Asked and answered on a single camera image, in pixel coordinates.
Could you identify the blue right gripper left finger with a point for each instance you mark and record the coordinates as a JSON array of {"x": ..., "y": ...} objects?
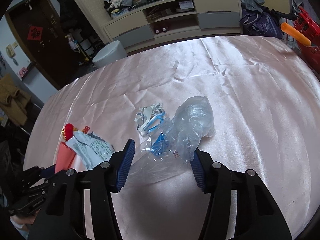
[{"x": 125, "y": 160}]

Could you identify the clear plastic bag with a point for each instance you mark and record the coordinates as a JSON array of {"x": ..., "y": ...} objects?
[{"x": 193, "y": 120}]

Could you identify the orange stick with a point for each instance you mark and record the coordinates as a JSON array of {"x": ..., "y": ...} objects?
[{"x": 289, "y": 30}]

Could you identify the white blue paper scraps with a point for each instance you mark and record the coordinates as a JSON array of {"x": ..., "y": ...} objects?
[{"x": 148, "y": 118}]

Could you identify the purple bag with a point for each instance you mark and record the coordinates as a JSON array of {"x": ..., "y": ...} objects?
[{"x": 256, "y": 23}]

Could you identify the red wire basket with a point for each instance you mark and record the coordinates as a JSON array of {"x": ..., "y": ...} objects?
[{"x": 310, "y": 29}]

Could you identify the red ball ornament with tassel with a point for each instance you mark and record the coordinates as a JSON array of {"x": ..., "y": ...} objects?
[{"x": 69, "y": 129}]

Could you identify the grey-blue snack packet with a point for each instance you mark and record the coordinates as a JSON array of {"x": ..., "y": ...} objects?
[{"x": 90, "y": 148}]

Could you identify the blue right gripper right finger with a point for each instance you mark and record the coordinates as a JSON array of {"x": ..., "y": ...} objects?
[{"x": 197, "y": 166}]

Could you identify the pink satin tablecloth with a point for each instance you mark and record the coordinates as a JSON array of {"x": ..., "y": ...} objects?
[{"x": 248, "y": 101}]

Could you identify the beige tv cabinet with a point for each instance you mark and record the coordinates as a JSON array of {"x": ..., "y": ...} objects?
[{"x": 169, "y": 21}]

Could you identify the white stool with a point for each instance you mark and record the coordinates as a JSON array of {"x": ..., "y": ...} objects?
[{"x": 111, "y": 53}]

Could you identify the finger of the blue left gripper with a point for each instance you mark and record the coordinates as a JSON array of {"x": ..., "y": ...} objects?
[{"x": 48, "y": 172}]

